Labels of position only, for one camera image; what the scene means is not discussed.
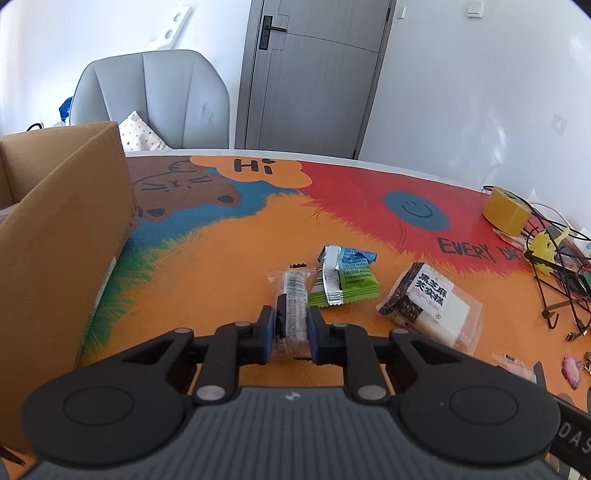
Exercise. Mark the green zigzag snack packet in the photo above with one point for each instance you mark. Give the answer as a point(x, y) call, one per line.
point(353, 281)

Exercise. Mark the yellow tape roll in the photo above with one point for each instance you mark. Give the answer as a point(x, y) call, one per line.
point(505, 210)

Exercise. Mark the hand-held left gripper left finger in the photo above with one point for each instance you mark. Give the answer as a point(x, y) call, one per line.
point(266, 336)

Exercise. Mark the colourful printed table mat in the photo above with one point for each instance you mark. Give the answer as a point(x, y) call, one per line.
point(221, 258)

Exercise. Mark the blue bag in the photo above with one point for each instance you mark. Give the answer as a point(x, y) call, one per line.
point(66, 110)

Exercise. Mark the brown cardboard box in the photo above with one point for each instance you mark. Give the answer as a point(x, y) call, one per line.
point(60, 258)

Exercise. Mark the white wall switch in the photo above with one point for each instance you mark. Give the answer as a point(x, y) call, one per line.
point(474, 8)

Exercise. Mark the clear packet dark snack bar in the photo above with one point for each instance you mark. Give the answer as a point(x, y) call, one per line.
point(293, 300)

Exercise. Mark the grey door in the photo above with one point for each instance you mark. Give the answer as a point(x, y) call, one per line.
point(314, 78)

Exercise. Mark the black sesame cake packet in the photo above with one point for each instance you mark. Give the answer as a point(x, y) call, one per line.
point(429, 300)

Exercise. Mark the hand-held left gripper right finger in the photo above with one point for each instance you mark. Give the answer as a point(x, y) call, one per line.
point(314, 338)

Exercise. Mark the white spotted cushion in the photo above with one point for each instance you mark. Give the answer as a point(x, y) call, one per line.
point(138, 134)

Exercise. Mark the grey upholstered chair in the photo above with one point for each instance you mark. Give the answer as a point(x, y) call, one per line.
point(175, 97)

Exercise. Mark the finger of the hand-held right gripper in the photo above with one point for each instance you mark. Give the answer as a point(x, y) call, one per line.
point(540, 379)

